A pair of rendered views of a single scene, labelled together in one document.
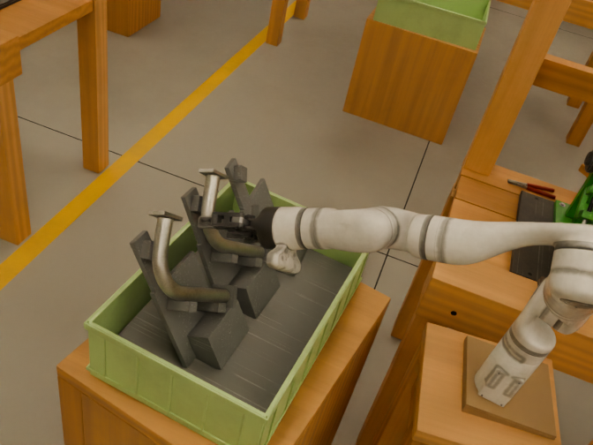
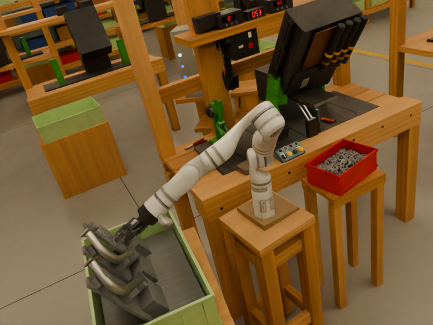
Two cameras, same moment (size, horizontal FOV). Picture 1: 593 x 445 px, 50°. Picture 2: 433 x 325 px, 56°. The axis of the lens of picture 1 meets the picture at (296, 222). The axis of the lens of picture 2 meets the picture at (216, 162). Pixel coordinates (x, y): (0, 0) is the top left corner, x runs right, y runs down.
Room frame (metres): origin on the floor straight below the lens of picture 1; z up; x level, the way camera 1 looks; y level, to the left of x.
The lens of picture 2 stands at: (-0.24, 0.39, 2.02)
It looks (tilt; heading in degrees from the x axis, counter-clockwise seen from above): 29 degrees down; 328
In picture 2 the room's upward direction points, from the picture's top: 13 degrees counter-clockwise
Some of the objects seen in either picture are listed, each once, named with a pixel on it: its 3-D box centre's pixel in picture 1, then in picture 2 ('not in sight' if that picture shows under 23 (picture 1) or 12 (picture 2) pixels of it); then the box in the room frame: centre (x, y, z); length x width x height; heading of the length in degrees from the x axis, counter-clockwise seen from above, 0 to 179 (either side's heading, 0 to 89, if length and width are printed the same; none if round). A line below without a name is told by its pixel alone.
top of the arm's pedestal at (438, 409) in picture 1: (486, 396); (265, 220); (0.94, -0.52, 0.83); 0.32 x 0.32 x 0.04; 85
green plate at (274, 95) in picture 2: not in sight; (277, 91); (1.37, -1.09, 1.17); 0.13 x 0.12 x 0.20; 79
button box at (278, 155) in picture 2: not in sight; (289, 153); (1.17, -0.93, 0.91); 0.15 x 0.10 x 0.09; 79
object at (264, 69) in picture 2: not in sight; (285, 90); (1.54, -1.31, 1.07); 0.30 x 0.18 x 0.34; 79
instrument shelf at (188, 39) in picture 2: not in sight; (249, 20); (1.68, -1.23, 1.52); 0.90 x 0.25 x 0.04; 79
